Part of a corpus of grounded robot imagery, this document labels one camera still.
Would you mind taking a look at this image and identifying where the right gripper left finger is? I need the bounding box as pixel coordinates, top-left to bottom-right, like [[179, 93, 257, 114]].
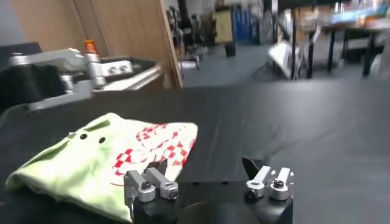
[[123, 158, 180, 203]]

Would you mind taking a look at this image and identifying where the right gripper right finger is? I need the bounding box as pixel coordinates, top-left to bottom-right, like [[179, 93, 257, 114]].
[[241, 156, 295, 201]]

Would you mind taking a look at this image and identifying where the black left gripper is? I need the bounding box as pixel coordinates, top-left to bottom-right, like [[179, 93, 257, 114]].
[[0, 47, 133, 111]]

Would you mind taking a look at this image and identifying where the light green T-shirt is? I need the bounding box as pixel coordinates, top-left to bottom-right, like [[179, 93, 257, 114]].
[[4, 112, 199, 223]]

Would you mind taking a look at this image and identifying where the small orange bottle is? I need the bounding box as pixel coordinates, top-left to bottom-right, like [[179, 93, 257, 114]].
[[83, 39, 98, 55]]

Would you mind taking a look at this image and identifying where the white side table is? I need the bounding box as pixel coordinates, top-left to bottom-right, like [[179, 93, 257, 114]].
[[102, 66, 164, 92]]

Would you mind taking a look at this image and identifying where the black shallow tray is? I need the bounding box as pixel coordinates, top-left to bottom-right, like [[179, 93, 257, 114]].
[[99, 57, 157, 80]]

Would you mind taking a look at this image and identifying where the wooden cabinet panel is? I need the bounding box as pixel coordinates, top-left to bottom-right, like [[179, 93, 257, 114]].
[[12, 0, 184, 89]]

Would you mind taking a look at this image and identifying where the white leaning board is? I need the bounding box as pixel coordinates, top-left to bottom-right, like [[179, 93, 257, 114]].
[[268, 41, 298, 79]]

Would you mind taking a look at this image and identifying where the blue storage rack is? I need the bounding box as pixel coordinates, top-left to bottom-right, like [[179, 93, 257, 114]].
[[232, 5, 261, 43]]

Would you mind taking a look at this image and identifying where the yellowish cardboard box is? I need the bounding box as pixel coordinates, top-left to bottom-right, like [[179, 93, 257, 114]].
[[212, 10, 234, 44]]

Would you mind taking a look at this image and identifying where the long cluttered work desk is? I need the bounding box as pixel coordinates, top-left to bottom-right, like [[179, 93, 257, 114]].
[[274, 0, 390, 79]]

